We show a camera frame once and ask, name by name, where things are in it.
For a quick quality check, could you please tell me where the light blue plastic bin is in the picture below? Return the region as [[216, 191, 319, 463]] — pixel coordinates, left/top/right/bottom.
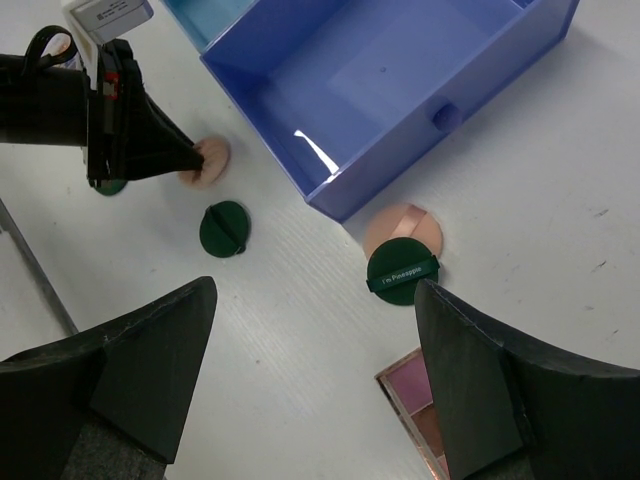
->
[[163, 0, 253, 53]]

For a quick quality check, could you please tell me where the peach round puff with ribbon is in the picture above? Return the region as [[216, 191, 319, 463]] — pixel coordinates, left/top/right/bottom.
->
[[363, 203, 444, 259]]

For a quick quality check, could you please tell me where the three-colour blush palette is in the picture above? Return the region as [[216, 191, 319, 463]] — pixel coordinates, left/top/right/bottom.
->
[[375, 348, 450, 479]]

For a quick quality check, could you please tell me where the purple plastic bin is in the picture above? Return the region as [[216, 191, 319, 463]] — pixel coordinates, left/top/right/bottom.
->
[[202, 1, 577, 222]]

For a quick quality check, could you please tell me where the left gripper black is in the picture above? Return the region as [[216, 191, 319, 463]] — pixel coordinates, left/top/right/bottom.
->
[[82, 39, 204, 188]]

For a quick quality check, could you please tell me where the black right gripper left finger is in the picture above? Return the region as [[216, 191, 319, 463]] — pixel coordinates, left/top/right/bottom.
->
[[1, 276, 218, 463]]

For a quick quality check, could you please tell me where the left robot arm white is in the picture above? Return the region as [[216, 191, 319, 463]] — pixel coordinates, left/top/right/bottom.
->
[[1, 25, 204, 188]]

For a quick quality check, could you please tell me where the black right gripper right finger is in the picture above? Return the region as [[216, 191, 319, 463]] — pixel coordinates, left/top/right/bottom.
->
[[415, 280, 639, 479]]

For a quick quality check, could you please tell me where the green puff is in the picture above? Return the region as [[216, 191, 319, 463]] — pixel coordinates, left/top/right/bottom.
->
[[366, 237, 440, 306], [199, 200, 251, 259], [94, 180, 127, 197]]

